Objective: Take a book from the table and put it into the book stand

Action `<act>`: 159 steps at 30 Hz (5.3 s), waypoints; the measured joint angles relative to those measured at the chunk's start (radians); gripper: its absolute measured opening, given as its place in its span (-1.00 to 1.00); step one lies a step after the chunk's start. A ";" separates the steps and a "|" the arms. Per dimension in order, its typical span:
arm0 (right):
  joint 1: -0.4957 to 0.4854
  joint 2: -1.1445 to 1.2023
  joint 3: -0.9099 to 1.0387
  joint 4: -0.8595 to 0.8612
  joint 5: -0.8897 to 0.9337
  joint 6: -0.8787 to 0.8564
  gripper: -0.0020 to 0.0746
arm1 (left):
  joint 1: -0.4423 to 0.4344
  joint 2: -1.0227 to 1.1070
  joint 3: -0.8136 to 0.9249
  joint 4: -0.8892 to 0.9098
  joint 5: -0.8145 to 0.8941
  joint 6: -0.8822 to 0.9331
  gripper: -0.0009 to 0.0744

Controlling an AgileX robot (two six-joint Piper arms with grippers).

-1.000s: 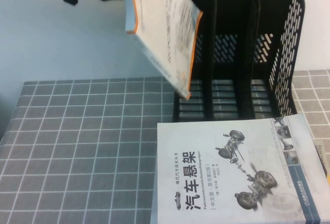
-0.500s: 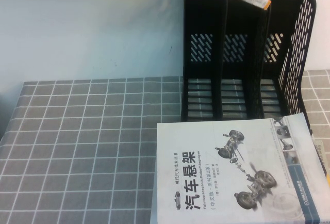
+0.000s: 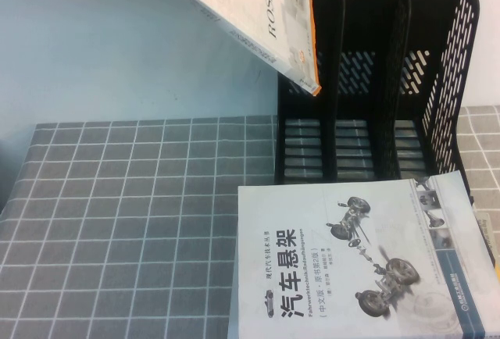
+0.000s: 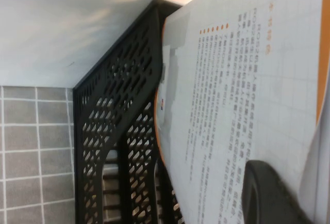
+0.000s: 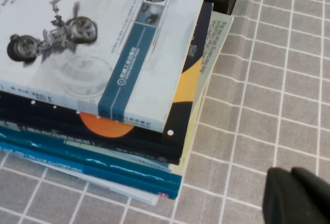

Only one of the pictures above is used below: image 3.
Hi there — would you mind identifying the white orange ROS2 book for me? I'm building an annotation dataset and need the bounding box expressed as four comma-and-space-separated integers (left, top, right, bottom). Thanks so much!
173, 0, 323, 98

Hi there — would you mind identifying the grey checked tablecloth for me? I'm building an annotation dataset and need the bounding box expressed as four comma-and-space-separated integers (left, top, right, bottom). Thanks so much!
0, 105, 500, 339

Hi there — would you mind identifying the white car suspension book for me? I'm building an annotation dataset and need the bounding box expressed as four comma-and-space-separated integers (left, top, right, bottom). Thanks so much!
225, 169, 500, 339

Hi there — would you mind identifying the book with yellow edge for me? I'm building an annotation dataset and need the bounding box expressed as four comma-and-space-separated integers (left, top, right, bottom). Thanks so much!
470, 208, 500, 274

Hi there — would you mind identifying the black plastic book stand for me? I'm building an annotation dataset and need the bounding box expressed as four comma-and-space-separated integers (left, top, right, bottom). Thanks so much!
273, 0, 482, 204

